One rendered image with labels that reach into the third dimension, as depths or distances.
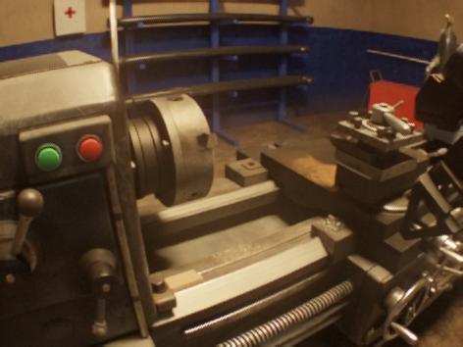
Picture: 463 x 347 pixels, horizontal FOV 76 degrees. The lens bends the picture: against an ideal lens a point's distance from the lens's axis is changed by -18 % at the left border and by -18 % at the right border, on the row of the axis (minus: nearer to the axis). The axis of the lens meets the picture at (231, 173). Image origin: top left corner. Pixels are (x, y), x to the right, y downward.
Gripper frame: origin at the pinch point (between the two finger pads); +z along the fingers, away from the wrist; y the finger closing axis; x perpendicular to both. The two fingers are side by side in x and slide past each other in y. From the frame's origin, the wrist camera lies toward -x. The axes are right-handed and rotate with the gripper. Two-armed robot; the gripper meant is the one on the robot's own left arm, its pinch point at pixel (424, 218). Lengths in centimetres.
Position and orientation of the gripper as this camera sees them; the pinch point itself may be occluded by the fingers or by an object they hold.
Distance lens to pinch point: 45.8
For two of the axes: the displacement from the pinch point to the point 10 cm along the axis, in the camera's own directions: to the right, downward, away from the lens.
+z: -2.8, 6.1, 7.4
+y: -8.2, 2.4, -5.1
